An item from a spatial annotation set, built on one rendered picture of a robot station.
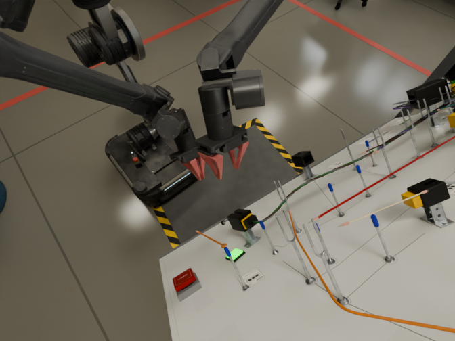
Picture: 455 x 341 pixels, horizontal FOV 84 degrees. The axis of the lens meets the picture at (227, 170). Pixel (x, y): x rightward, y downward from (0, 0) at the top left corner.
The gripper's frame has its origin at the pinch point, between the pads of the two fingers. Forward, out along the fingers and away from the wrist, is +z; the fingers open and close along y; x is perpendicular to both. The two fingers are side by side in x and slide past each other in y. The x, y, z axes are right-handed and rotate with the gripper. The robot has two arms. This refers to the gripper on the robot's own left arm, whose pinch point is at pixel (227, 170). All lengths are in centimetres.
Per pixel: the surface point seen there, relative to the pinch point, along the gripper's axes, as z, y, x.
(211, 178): 75, 58, 103
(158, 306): 113, -21, 68
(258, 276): 16.0, -8.3, -15.7
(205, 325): 16.5, -22.0, -15.1
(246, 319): 13.6, -17.0, -21.1
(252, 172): 78, 86, 85
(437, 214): 3.9, 15.8, -36.8
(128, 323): 114, -38, 73
